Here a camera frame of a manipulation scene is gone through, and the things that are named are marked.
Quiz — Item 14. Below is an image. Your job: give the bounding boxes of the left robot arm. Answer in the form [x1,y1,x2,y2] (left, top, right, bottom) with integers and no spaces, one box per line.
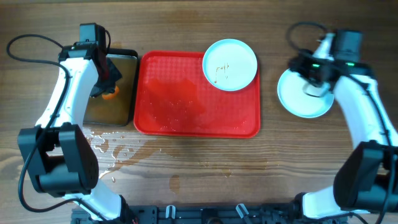
[17,44,135,223]

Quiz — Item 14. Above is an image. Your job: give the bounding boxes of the right black cable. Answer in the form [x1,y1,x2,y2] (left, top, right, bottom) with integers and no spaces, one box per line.
[285,21,398,224]

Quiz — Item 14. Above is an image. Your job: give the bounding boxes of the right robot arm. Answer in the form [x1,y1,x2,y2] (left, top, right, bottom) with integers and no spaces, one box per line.
[289,50,397,220]

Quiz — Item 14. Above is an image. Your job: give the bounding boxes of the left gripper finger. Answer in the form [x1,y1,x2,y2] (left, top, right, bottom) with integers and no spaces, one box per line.
[90,84,108,98]
[105,58,123,90]

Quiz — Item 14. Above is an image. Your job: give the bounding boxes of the pale blue plate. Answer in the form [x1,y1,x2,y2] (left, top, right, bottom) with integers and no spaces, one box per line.
[202,39,258,91]
[277,69,335,118]

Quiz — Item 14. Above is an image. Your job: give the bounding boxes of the left black cable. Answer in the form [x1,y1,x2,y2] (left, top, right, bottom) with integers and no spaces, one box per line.
[6,33,106,222]

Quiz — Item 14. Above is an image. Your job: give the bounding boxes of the black cable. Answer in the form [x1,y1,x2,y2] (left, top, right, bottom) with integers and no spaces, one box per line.
[6,33,106,222]
[285,21,398,224]

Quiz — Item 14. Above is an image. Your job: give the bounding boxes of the black water tray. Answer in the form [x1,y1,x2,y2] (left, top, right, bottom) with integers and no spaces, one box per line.
[83,48,139,126]

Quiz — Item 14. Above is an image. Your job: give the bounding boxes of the red plastic tray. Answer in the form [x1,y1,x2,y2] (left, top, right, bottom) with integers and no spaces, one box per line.
[133,50,261,139]

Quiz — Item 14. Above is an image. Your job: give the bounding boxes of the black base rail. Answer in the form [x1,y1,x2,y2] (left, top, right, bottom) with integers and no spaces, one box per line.
[70,202,346,224]

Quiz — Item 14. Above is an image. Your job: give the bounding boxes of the orange green sponge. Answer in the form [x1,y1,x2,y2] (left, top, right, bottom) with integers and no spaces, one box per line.
[101,86,119,100]

